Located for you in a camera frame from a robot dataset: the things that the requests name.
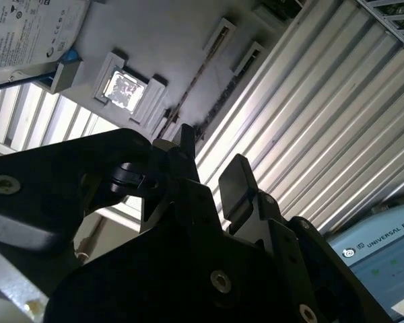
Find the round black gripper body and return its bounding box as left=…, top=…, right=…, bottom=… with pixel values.
left=42, top=221, right=290, bottom=323

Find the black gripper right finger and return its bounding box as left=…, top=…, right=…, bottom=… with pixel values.
left=217, top=153, right=393, bottom=323

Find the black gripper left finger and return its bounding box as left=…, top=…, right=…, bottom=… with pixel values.
left=0, top=124, right=240, bottom=315

